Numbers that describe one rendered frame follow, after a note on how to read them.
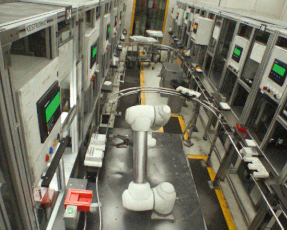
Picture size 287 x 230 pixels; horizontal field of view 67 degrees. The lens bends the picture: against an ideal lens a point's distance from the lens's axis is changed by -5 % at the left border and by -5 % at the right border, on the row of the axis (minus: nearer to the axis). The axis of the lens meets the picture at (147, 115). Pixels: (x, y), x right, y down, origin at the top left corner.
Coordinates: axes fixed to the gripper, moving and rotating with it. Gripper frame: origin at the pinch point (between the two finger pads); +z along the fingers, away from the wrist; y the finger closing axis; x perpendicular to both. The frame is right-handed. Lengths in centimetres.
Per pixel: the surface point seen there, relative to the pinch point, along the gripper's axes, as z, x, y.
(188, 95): -106, -138, -5
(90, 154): 15.5, 25.5, 2.6
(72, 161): 28.7, 33.2, 0.2
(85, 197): 13, 69, 1
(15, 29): 28, 102, 110
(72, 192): 21, 69, 5
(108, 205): -2, 55, -23
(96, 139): 13.2, 4.8, 2.5
